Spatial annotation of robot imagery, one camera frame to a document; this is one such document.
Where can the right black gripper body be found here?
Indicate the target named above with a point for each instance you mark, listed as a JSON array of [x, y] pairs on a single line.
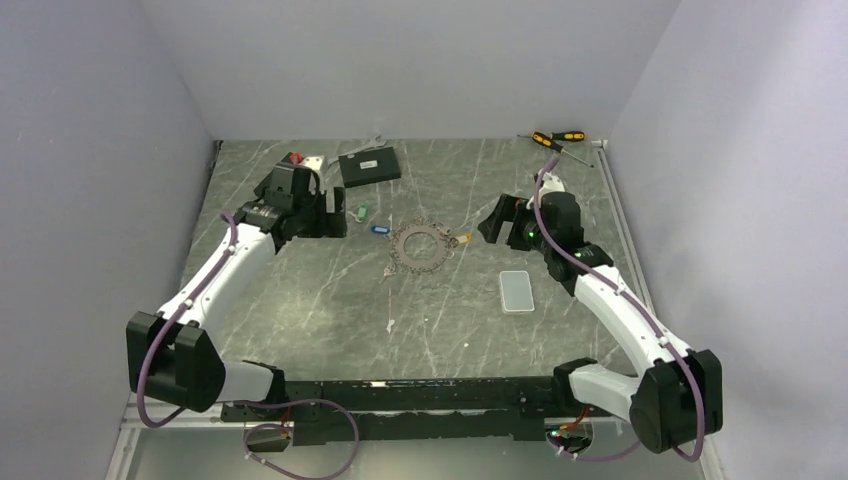
[[526, 233]]

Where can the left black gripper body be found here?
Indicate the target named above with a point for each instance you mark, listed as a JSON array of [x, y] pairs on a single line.
[[313, 214]]

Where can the large metal keyring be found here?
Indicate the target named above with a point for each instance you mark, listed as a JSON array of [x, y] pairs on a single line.
[[421, 246]]

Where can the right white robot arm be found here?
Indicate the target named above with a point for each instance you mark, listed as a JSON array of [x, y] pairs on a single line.
[[675, 395]]

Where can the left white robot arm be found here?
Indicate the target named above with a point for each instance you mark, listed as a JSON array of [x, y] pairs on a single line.
[[174, 354]]

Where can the yellow key tag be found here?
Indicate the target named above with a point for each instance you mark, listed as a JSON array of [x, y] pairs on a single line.
[[463, 239]]

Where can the white smartphone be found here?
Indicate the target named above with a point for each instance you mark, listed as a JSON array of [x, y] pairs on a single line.
[[516, 292]]

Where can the black box with label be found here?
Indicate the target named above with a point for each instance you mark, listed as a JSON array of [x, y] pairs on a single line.
[[369, 167]]

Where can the yellow black screwdriver front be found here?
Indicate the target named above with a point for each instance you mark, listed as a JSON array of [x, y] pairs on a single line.
[[560, 148]]

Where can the yellow black screwdriver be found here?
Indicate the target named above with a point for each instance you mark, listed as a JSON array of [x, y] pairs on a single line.
[[569, 136], [560, 148]]

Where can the silver wrench at back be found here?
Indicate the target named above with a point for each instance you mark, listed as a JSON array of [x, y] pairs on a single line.
[[375, 142]]

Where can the yellow black screwdriver rear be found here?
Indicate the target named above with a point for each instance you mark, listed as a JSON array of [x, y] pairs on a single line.
[[569, 136]]

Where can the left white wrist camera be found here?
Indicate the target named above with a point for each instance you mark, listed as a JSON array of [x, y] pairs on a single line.
[[318, 164]]

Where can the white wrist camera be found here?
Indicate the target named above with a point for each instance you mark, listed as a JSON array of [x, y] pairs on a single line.
[[318, 164], [549, 183]]

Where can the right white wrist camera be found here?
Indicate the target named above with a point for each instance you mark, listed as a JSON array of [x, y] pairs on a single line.
[[549, 183]]

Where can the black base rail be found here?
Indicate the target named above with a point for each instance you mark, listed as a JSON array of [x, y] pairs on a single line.
[[520, 408]]

